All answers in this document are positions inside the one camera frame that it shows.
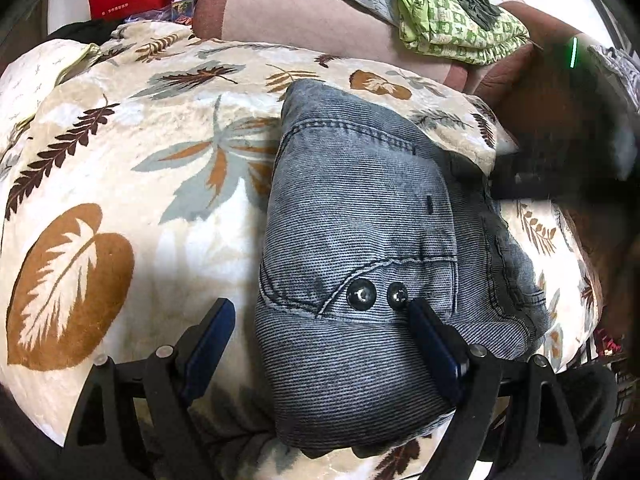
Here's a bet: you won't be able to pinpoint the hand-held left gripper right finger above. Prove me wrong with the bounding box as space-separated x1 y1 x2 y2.
407 299 586 480

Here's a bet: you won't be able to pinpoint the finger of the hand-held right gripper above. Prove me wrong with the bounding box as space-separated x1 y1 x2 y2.
492 156 557 199

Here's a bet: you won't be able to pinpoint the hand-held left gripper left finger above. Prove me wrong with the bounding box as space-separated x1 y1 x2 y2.
62 297 236 466

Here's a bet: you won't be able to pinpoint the grey-blue denim pants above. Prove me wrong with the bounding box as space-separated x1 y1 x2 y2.
254 79 553 461

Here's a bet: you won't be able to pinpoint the cream leaf-print blanket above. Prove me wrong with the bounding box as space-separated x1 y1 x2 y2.
0 22 608 480

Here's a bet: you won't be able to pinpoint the green patterned cloth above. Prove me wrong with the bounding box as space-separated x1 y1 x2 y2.
385 0 531 66

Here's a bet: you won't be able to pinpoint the pink and brown sofa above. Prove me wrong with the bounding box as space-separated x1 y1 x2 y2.
192 0 640 341

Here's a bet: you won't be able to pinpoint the white pillow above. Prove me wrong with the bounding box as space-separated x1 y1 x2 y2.
0 40 101 128

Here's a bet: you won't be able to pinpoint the colourful printed packaging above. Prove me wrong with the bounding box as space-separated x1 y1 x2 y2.
125 0 197 28

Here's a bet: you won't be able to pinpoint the dark cloth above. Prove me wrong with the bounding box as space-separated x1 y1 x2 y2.
47 19 122 47

